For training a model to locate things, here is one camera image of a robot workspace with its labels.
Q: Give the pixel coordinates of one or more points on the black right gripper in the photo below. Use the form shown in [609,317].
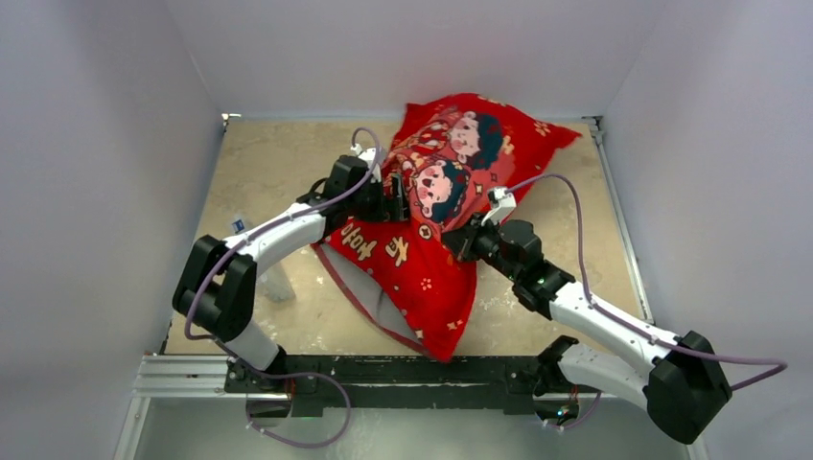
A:
[462,240]

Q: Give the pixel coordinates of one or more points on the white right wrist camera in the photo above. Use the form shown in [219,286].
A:
[502,203]

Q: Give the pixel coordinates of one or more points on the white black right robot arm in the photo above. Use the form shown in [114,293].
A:
[675,379]

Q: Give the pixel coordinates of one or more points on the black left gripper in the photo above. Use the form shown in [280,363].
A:
[397,207]

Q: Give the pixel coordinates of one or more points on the red printed pillowcase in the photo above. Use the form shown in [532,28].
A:
[451,152]

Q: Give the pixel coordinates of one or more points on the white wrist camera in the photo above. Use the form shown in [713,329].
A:
[373,157]
[502,203]

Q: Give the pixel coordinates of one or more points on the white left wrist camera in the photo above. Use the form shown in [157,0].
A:
[373,157]

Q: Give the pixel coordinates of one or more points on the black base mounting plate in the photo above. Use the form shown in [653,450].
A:
[513,385]

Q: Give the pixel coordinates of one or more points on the white pillow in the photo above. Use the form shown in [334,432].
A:
[368,298]

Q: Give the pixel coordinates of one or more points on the metal corner bracket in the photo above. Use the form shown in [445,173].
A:
[229,119]

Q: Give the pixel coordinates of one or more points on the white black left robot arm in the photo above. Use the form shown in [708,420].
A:
[216,290]

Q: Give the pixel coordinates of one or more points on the aluminium front frame rail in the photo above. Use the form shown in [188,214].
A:
[180,410]

